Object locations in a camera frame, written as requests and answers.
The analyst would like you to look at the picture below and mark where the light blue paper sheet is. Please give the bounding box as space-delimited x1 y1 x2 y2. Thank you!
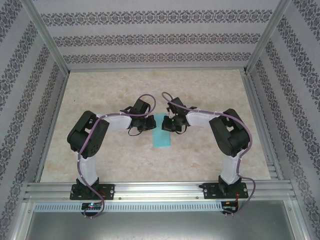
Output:
151 112 173 150

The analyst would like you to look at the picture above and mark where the grey metal sheet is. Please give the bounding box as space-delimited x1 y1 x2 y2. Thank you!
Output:
24 211 300 240

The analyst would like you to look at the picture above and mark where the aluminium corner upright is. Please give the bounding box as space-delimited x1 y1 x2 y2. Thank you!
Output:
284 199 313 240
9 201 36 240

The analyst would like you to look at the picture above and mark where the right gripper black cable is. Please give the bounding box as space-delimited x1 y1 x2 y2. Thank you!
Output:
174 124 189 135

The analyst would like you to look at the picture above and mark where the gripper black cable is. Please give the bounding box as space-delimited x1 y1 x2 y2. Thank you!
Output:
127 124 142 137
174 124 189 135

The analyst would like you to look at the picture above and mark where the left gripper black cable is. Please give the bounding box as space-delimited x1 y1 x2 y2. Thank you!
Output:
127 124 142 137

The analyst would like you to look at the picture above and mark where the aluminium frame crossbar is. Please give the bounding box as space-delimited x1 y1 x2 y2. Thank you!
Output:
66 66 248 72

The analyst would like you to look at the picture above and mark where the aluminium mounting rail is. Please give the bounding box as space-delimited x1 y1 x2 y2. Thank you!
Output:
23 181 297 202

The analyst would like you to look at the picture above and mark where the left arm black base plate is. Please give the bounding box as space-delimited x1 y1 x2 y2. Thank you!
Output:
69 183 116 201

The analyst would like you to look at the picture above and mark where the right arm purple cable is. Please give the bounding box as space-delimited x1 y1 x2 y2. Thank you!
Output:
161 91 257 218

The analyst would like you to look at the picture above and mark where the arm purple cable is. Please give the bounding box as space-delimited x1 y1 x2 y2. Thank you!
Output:
161 91 257 218
77 93 158 219

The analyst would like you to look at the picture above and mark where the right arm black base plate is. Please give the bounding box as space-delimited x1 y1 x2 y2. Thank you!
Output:
203 182 250 200

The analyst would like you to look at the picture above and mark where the aluminium side rail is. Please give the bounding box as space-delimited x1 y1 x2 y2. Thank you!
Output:
34 72 70 183
241 71 285 181

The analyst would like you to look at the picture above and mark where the slotted grey cable duct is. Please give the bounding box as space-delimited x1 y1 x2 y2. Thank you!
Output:
33 201 223 212

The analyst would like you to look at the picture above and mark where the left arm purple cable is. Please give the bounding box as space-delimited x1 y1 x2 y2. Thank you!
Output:
77 93 158 219

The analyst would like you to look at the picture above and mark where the aluminium frame post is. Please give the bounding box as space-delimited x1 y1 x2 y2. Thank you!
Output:
23 0 71 74
242 0 293 75

